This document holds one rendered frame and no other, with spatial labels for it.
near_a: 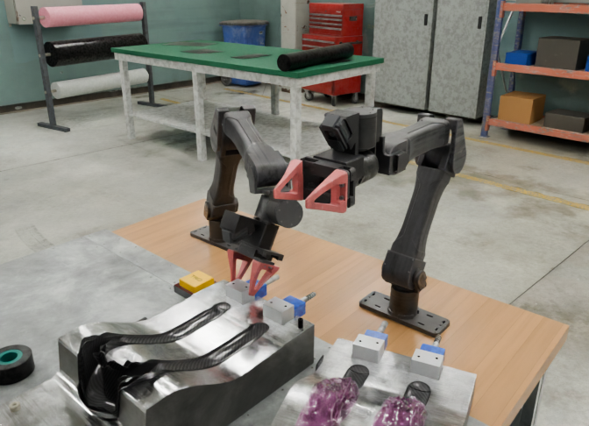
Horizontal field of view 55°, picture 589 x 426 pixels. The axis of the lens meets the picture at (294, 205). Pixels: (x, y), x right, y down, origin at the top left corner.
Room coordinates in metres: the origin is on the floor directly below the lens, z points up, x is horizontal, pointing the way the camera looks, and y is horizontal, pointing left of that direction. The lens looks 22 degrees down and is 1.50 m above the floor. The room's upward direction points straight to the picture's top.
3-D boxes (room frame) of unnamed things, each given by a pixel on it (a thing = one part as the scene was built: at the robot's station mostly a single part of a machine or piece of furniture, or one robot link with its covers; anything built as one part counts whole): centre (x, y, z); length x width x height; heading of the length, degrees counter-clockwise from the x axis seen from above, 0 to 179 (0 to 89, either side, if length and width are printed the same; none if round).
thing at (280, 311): (0.97, 0.00, 0.89); 0.13 x 0.05 x 0.05; 139
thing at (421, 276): (1.07, -0.24, 0.90); 0.09 x 0.06 x 0.06; 50
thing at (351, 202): (0.87, -0.07, 1.20); 0.10 x 0.07 x 0.07; 50
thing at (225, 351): (0.81, 0.21, 0.92); 0.35 x 0.16 x 0.09; 138
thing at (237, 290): (1.04, 0.08, 0.89); 0.13 x 0.05 x 0.05; 138
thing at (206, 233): (1.47, 0.21, 0.84); 0.20 x 0.07 x 0.08; 50
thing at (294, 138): (5.19, 0.52, 0.51); 2.40 x 1.13 x 1.02; 48
